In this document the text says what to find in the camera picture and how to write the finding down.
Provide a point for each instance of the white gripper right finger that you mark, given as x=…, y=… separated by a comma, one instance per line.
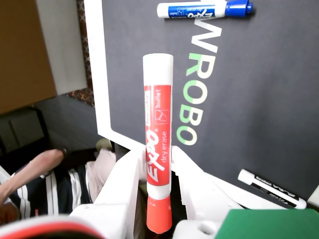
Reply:
x=199, y=189

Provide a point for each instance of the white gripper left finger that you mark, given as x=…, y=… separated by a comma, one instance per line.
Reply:
x=119, y=189

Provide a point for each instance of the red dry erase marker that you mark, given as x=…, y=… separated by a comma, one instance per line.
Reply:
x=158, y=112

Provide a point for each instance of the black dry erase marker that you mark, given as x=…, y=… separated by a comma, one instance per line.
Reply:
x=271, y=190

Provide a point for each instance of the blue dry erase marker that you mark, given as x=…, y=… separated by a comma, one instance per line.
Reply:
x=199, y=10

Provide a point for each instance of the person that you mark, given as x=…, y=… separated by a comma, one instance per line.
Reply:
x=62, y=189

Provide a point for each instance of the grey WOWROBO mat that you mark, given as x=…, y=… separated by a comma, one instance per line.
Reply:
x=261, y=99

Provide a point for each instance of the black box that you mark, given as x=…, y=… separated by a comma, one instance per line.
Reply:
x=20, y=129

